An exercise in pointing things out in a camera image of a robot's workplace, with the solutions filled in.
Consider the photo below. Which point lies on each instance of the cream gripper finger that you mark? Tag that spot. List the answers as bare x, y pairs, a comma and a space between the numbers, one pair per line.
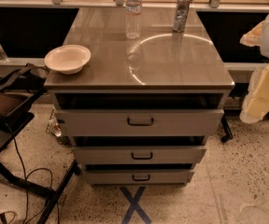
256, 103
253, 37

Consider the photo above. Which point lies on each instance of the clear plastic water bottle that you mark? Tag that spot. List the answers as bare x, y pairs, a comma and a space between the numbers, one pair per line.
133, 9

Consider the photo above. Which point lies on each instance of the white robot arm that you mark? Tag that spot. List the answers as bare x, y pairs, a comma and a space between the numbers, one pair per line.
264, 47

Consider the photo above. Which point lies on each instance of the silver crinkled can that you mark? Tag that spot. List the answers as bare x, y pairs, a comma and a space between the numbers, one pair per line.
181, 15

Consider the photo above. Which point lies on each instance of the grey drawer cabinet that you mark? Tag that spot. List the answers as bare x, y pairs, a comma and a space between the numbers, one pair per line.
160, 70

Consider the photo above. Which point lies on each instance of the top grey drawer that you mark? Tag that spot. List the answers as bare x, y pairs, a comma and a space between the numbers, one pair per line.
192, 122

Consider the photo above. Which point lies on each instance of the grey drawer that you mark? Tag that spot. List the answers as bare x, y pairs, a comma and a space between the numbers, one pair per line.
138, 155
146, 177
192, 122

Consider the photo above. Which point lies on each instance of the white paper bowl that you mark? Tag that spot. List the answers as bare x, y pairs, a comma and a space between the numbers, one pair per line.
68, 59

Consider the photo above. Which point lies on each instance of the middle grey drawer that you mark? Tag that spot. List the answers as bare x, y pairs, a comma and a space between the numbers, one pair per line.
138, 155

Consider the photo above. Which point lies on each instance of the bottom grey drawer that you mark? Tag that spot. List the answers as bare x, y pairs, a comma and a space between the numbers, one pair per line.
146, 177

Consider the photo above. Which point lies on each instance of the black cart with bag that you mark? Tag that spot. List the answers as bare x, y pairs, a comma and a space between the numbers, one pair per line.
18, 90

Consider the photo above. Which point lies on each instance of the black white sneaker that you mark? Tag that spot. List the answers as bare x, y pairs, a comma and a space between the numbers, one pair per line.
8, 217

